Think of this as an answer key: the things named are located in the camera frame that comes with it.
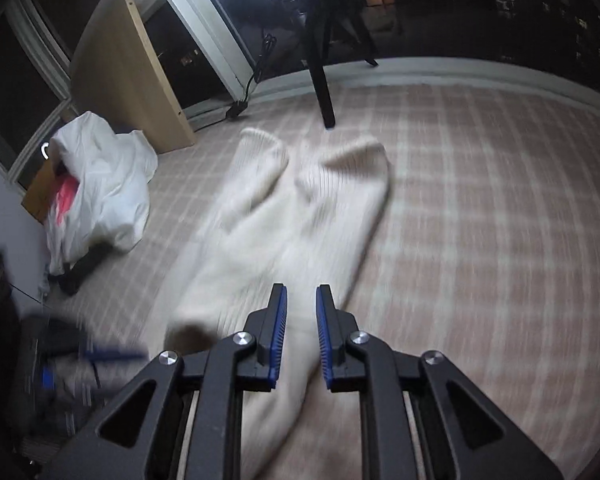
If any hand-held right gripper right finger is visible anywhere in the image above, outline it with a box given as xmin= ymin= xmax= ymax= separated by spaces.
xmin=316 ymin=285 xmax=566 ymax=480

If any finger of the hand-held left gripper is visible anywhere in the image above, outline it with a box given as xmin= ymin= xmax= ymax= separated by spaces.
xmin=82 ymin=345 xmax=148 ymax=366

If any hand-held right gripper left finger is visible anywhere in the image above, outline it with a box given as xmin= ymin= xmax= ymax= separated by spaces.
xmin=40 ymin=284 xmax=288 ymax=480

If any cream knit cardigan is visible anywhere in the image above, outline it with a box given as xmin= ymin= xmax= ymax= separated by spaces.
xmin=167 ymin=127 xmax=393 ymax=480

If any red cloth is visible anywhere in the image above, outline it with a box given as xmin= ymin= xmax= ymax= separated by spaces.
xmin=55 ymin=177 xmax=83 ymax=226

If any cardboard box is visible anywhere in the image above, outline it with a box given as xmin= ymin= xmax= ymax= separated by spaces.
xmin=21 ymin=157 xmax=68 ymax=223

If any white cloth bundle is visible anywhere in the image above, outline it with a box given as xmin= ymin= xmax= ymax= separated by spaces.
xmin=45 ymin=111 xmax=159 ymax=277

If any pink plaid rug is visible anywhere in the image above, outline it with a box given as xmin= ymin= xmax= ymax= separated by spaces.
xmin=20 ymin=77 xmax=600 ymax=480

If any wooden board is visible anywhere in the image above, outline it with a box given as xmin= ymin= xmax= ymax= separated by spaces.
xmin=70 ymin=0 xmax=197 ymax=155

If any black power adapter with cable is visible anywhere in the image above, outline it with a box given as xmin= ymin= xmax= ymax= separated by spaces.
xmin=200 ymin=32 xmax=278 ymax=128

